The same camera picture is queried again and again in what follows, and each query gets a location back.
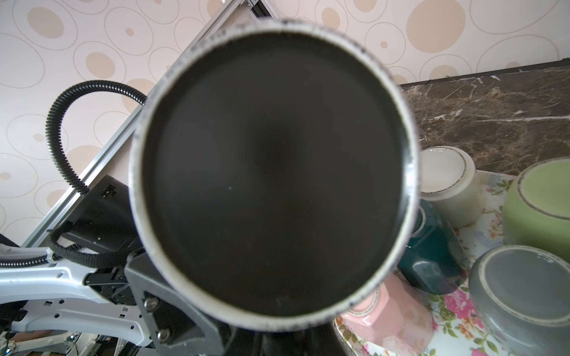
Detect diagonal aluminium frame bar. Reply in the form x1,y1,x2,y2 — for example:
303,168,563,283
21,0,261,248

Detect white ceramic mug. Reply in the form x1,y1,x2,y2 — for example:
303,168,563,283
419,146,485,228

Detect pink ceramic mug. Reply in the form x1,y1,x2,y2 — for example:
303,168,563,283
341,274,433,355

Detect dark green ceramic mug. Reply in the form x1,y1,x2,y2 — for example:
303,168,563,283
398,200,467,295

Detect light green ceramic mug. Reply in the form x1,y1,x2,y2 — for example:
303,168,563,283
502,157,569,261

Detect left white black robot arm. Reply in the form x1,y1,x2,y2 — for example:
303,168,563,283
1,176,231,355

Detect black ceramic mug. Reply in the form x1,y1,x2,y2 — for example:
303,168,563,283
129,18,419,355

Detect floral rectangular tray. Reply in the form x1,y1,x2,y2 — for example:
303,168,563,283
333,171,516,355

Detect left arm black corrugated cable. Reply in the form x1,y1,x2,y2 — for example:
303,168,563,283
0,79,150,270

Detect grey ceramic mug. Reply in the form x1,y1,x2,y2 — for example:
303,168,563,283
468,246,569,355

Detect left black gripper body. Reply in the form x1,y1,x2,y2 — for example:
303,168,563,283
57,175,142,305

